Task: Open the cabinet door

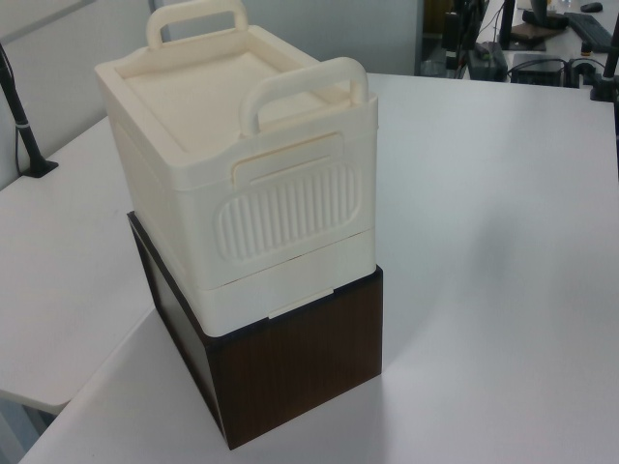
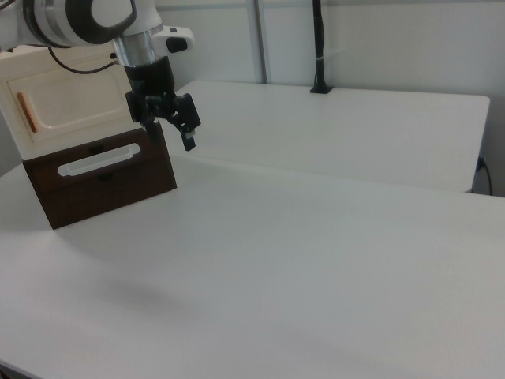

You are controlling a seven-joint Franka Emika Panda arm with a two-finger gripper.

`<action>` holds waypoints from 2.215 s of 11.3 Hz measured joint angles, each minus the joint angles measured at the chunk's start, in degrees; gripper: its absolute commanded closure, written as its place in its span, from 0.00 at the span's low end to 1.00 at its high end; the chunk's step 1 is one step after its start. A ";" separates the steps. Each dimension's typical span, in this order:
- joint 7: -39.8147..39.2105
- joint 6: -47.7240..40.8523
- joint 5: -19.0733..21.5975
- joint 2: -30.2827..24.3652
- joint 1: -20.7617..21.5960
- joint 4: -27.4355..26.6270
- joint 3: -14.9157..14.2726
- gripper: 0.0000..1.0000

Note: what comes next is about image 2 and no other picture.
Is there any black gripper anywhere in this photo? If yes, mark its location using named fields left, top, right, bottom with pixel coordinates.
left=123, top=55, right=203, bottom=152

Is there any cream cabinet door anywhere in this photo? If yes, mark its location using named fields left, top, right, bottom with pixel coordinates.
left=6, top=67, right=136, bottom=144

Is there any cream plastic cabinet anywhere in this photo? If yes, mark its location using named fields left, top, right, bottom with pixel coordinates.
left=0, top=44, right=139, bottom=162

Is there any white drawer handle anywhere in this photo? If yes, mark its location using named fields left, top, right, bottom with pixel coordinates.
left=57, top=142, right=141, bottom=178

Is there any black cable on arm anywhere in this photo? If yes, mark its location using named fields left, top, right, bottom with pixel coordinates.
left=48, top=47, right=118, bottom=74

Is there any orange wooden door handle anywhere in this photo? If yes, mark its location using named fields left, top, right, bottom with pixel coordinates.
left=17, top=92, right=39, bottom=133

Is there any black camera pole with clamp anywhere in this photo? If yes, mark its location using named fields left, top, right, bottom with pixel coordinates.
left=309, top=0, right=335, bottom=95

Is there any black cable by table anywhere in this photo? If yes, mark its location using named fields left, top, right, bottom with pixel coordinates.
left=476, top=156, right=495, bottom=196

